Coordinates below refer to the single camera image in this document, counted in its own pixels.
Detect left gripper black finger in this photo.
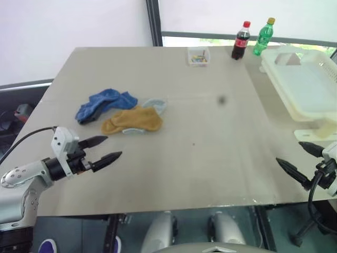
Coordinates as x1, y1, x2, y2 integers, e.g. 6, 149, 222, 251
78, 135, 109, 149
91, 151, 123, 173

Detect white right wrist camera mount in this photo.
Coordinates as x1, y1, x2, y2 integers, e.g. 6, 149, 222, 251
321, 141, 337, 197

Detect light blue sock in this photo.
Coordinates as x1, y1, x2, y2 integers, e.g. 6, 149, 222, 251
122, 128, 147, 135
142, 98, 168, 115

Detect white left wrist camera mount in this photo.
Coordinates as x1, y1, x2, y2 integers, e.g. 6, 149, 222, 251
50, 126, 80, 178

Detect black table leg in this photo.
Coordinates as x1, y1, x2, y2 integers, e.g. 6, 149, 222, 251
103, 213, 120, 253
249, 205, 277, 251

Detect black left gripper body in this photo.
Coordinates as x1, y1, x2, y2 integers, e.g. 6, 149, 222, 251
67, 147, 94, 176

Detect colourful small clips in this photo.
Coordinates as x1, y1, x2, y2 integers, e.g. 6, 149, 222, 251
190, 53, 209, 64

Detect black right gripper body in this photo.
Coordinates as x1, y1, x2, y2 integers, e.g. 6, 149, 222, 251
311, 160, 336, 190

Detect dark grey furniture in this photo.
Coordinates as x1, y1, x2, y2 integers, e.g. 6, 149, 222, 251
0, 78, 54, 160

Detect white plastic basket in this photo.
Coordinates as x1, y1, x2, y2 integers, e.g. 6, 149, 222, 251
259, 46, 337, 130

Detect grey rounded body cover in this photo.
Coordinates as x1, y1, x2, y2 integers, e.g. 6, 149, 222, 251
157, 242, 267, 253

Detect mustard yellow sock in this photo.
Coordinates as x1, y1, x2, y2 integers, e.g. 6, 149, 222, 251
110, 106, 164, 133
101, 117, 125, 135

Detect white window blind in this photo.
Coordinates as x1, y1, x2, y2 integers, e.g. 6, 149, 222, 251
159, 0, 337, 41

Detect purple and white shoe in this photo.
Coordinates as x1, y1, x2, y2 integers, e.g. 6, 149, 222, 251
38, 238, 58, 253

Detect green bottle with yellow cap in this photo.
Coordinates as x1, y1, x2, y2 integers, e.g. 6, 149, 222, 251
252, 17, 276, 57

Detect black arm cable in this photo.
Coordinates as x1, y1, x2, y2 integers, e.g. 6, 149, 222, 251
0, 126, 58, 166
307, 170, 337, 236

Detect grey rounded leg cover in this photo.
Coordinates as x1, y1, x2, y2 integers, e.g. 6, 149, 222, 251
209, 211, 247, 245
140, 210, 177, 253

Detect white plastic base piece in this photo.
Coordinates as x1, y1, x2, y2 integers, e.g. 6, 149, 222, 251
293, 120, 337, 145

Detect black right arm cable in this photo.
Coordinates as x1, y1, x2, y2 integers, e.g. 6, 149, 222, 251
307, 170, 337, 236

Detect small clear plastic box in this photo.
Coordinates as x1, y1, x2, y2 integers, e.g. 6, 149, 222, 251
187, 46, 212, 68

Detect black tripod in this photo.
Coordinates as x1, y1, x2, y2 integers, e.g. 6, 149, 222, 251
291, 218, 318, 248

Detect blue terry sock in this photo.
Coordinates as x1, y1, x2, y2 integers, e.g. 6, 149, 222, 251
76, 89, 122, 125
105, 91, 138, 110

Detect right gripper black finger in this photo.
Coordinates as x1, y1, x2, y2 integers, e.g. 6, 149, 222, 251
275, 157, 313, 191
298, 141, 325, 158

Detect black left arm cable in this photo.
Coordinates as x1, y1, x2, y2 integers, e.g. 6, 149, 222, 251
0, 126, 58, 166

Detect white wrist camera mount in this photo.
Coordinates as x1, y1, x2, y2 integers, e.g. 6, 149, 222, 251
50, 126, 80, 178
321, 141, 337, 197

